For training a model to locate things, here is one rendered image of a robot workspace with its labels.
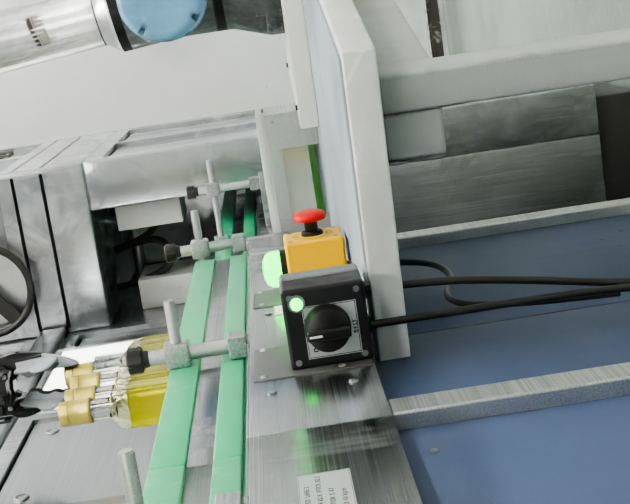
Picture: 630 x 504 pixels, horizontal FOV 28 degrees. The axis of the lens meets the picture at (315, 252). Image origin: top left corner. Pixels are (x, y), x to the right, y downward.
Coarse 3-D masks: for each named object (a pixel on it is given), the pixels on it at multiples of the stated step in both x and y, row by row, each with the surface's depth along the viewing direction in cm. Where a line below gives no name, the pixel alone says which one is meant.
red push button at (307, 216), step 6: (306, 210) 150; (312, 210) 149; (318, 210) 149; (294, 216) 149; (300, 216) 148; (306, 216) 148; (312, 216) 148; (318, 216) 148; (324, 216) 149; (300, 222) 148; (306, 222) 148; (312, 222) 149; (306, 228) 149; (312, 228) 149
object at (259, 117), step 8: (256, 112) 198; (256, 120) 194; (264, 128) 194; (264, 136) 194; (264, 144) 194; (264, 152) 194; (264, 160) 194; (264, 168) 194; (264, 176) 195; (272, 176) 196; (272, 184) 196; (272, 192) 195; (272, 200) 195; (272, 208) 196; (272, 216) 196; (272, 224) 196
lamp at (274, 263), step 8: (264, 256) 150; (272, 256) 149; (280, 256) 149; (264, 264) 149; (272, 264) 149; (280, 264) 149; (264, 272) 149; (272, 272) 149; (280, 272) 149; (272, 280) 149
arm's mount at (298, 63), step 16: (288, 0) 173; (288, 16) 174; (288, 32) 175; (304, 32) 175; (288, 48) 181; (304, 48) 176; (288, 64) 199; (304, 64) 177; (304, 80) 178; (304, 96) 179; (304, 112) 180; (304, 128) 181
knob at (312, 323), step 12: (312, 312) 118; (324, 312) 117; (336, 312) 117; (312, 324) 117; (324, 324) 117; (336, 324) 117; (348, 324) 117; (312, 336) 116; (324, 336) 116; (336, 336) 116; (348, 336) 116; (324, 348) 117; (336, 348) 118
